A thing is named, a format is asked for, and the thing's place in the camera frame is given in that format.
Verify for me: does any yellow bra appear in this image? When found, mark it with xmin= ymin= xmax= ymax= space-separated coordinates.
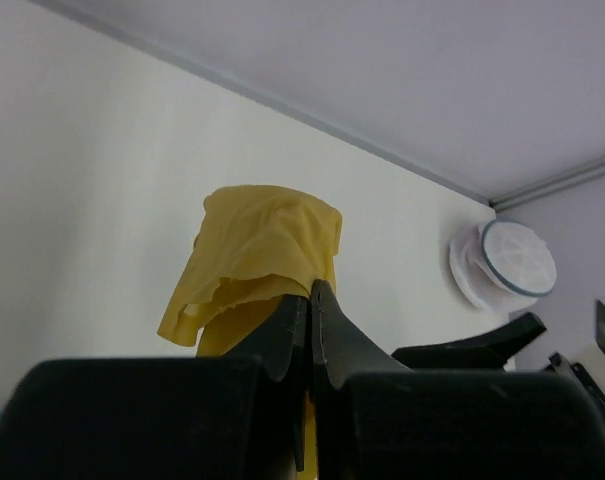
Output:
xmin=156 ymin=183 xmax=344 ymax=480

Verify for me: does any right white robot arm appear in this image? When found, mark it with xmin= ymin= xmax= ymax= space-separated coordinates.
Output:
xmin=392 ymin=298 xmax=605 ymax=413

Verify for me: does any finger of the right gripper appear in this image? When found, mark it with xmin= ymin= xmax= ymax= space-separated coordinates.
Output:
xmin=392 ymin=312 xmax=547 ymax=370

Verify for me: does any white blue-rimmed laundry bag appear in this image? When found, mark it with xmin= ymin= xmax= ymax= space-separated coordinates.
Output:
xmin=449 ymin=219 xmax=557 ymax=315

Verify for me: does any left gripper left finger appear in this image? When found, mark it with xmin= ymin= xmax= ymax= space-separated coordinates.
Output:
xmin=229 ymin=295 xmax=309 ymax=473

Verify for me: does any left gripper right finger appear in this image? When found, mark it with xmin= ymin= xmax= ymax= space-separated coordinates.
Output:
xmin=309 ymin=280 xmax=409 ymax=479

